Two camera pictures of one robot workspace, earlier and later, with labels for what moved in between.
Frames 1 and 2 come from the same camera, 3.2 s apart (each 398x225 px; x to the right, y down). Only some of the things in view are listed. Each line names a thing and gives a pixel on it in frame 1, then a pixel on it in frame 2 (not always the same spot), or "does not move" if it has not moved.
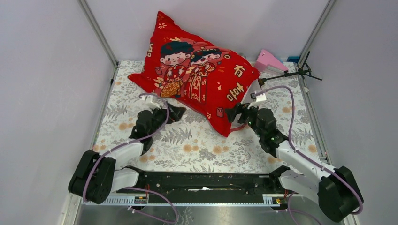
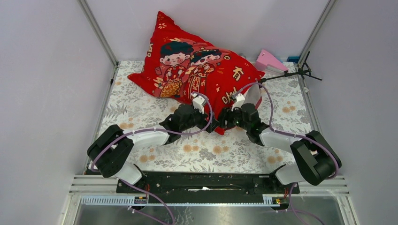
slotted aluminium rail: [239, 200] does not move
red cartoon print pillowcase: [210, 80] does not move
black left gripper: [175, 113] -> [204, 123]
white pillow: [254, 87] does not move
